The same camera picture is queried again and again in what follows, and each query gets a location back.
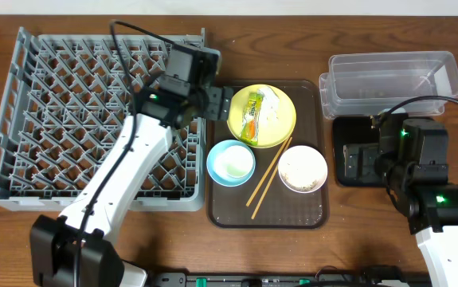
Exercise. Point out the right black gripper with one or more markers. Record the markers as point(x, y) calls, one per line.
point(372, 158)

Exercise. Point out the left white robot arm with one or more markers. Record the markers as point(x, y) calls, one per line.
point(77, 247)

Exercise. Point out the clear plastic waste bin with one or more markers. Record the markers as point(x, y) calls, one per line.
point(365, 84)

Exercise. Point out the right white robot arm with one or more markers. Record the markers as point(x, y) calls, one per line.
point(432, 214)

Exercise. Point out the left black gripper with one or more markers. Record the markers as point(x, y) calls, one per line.
point(209, 104)

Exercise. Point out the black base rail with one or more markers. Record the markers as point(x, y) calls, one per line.
point(375, 275)

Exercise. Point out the pink white bowl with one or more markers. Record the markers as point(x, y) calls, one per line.
point(303, 169)

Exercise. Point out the lower wooden chopstick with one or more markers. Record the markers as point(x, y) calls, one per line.
point(268, 184)

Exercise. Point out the dark brown serving tray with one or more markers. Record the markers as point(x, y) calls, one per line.
point(281, 207)

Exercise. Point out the yellow round plate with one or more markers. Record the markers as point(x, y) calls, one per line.
point(268, 136)

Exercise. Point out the black waste tray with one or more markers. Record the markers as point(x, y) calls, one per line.
point(358, 130)

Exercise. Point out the green snack wrapper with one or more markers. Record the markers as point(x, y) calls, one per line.
point(251, 113)

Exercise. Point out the light blue bowl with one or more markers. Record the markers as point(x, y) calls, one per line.
point(215, 152)

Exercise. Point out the grey plastic dishwasher rack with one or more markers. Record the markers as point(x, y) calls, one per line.
point(62, 110)

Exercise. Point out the wooden chopstick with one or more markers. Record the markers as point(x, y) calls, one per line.
point(270, 166)
point(268, 184)

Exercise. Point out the upper wooden chopstick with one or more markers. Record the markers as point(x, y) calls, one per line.
point(270, 166)

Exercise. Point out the white tissue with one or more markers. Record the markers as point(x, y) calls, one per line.
point(269, 106)

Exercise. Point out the pale green cup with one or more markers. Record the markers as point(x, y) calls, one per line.
point(234, 162)

